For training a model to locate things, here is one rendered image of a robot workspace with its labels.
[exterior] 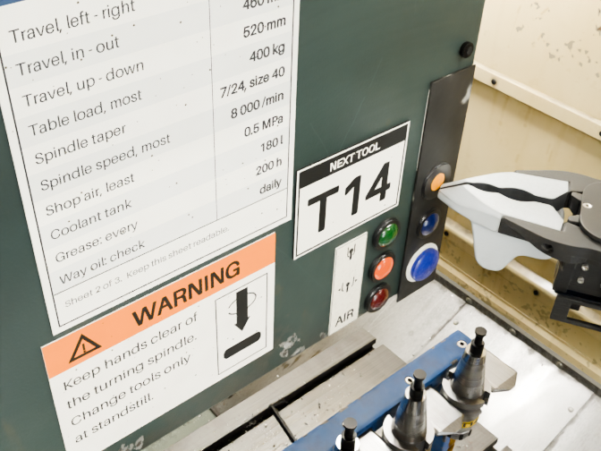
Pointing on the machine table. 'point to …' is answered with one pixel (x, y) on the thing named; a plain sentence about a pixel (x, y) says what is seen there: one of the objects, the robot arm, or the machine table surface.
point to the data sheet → (145, 137)
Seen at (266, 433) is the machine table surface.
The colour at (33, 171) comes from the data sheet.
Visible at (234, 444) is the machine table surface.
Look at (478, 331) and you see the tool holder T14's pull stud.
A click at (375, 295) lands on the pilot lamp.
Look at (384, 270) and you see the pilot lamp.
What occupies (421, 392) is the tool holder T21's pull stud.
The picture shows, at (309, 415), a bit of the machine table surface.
